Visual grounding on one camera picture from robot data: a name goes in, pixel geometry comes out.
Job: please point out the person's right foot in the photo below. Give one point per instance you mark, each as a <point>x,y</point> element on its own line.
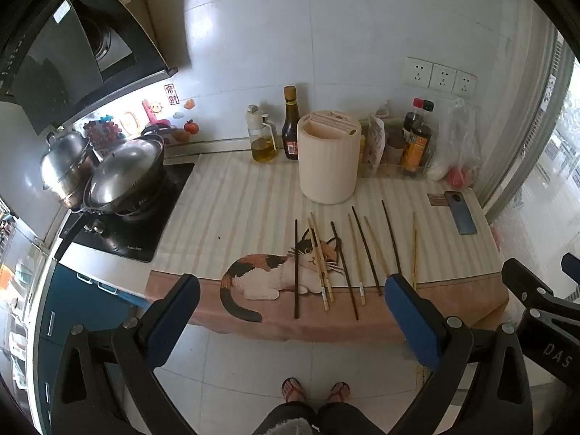
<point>340,392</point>

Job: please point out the person's foot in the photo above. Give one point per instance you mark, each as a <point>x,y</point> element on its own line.
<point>294,389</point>
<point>340,392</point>

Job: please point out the grey window frame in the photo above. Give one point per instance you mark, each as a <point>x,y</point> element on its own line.
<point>521,145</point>

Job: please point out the steel wok lid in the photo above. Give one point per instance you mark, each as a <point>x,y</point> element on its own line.
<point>122,167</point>

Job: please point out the blue smartphone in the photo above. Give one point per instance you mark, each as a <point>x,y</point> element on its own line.
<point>462,215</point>

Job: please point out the dark sauce bottle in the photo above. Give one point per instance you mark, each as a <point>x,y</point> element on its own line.
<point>290,131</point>

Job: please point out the black-capped orange-label bottle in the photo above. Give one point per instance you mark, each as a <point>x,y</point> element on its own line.
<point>417,147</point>

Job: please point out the white paper packet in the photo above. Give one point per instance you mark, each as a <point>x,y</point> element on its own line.
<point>376,140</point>

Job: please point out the red-capped dark bottle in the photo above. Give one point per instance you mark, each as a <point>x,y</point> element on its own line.
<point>410,124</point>

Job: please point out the black gas stove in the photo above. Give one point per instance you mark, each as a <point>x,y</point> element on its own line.
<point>136,240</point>

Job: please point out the storage shelf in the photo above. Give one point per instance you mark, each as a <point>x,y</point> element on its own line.
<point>13,290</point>

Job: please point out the blue base cabinet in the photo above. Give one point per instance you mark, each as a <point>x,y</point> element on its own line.
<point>68,308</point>

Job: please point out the colourful figure wall sticker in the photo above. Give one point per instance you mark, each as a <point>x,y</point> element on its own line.
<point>104,129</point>

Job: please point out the wooden wall cabinet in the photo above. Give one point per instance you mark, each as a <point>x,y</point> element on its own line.
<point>158,22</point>

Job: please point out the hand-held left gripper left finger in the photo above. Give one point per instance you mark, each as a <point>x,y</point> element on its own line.
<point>167,326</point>

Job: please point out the person's black trousers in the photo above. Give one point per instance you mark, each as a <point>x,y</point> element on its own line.
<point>308,419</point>

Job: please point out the clear plastic tray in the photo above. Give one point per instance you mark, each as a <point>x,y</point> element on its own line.
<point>385,170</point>

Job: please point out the cream round utensil holder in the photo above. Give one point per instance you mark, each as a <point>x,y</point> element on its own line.
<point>328,158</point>

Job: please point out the yellow green packet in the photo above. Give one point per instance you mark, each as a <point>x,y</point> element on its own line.
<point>362,149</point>

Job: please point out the orange fruit wall sticker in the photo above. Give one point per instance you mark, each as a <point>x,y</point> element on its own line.
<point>189,104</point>
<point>191,125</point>

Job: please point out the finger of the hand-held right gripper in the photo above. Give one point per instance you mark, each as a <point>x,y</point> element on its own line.
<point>521,276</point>
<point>572,265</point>

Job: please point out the clear plastic bag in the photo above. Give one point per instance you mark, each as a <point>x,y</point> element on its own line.
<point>457,145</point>

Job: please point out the white-tipped bamboo chopstick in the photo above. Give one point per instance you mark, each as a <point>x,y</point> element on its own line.
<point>317,263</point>
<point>356,258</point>
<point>321,256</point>

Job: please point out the black range hood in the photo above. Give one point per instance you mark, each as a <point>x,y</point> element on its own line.
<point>59,54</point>

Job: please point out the small brown card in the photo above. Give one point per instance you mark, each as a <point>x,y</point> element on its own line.
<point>436,200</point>

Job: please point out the brown round container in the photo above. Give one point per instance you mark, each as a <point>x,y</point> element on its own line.
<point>394,145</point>

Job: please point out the black wok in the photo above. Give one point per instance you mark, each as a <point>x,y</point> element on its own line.
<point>149,188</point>

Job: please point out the glass oil bottle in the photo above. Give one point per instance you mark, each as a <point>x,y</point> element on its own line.
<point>263,140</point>

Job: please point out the dark wooden chopstick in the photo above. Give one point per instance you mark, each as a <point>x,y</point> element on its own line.
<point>392,238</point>
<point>296,272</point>
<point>366,249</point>
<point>344,269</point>

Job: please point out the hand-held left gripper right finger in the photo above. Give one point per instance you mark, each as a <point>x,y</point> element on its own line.
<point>414,326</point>

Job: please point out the steel pot with lid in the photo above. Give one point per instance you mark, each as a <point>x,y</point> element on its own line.
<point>63,163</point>

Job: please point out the white wall socket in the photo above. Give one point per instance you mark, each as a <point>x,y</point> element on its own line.
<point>465,82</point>
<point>417,71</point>
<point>442,77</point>

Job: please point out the person's left foot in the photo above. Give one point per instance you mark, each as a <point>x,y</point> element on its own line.
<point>294,389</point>

